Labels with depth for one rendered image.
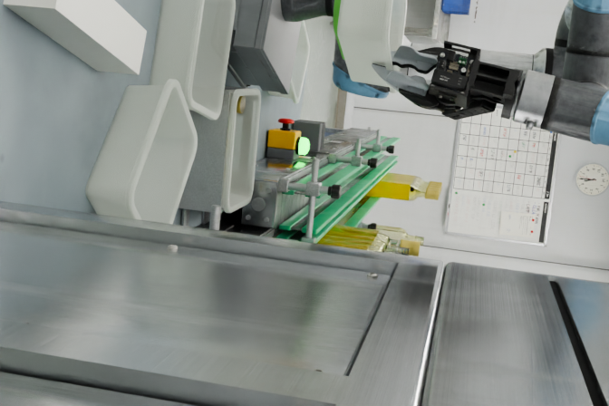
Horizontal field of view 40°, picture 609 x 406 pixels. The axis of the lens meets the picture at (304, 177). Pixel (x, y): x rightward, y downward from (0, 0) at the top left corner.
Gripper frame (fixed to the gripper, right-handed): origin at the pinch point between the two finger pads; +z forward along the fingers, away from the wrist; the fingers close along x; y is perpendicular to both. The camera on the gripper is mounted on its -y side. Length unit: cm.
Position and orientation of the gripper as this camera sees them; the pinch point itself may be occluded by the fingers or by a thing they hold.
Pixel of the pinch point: (381, 65)
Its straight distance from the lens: 125.0
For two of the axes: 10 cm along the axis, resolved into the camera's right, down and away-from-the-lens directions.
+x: -3.1, 9.4, -1.4
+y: -1.8, -2.0, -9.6
